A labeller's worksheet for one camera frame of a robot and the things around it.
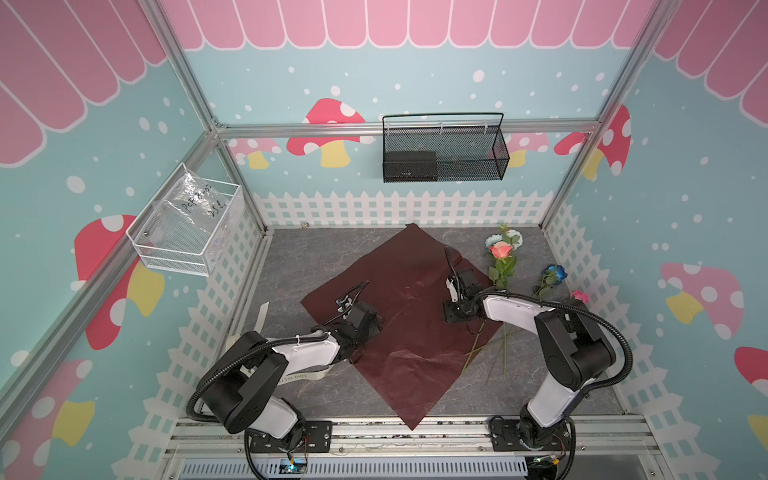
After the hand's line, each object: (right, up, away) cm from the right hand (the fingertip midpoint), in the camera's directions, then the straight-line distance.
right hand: (447, 311), depth 96 cm
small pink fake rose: (+44, +5, +1) cm, 44 cm away
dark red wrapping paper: (-10, -12, -9) cm, 18 cm away
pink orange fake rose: (+19, +12, +6) cm, 23 cm away
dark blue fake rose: (+36, +11, +3) cm, 38 cm away
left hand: (-24, -5, -4) cm, 24 cm away
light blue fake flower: (+25, +26, +16) cm, 40 cm away
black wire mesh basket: (-1, +53, 0) cm, 53 cm away
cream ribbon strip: (-61, -2, 0) cm, 61 cm away
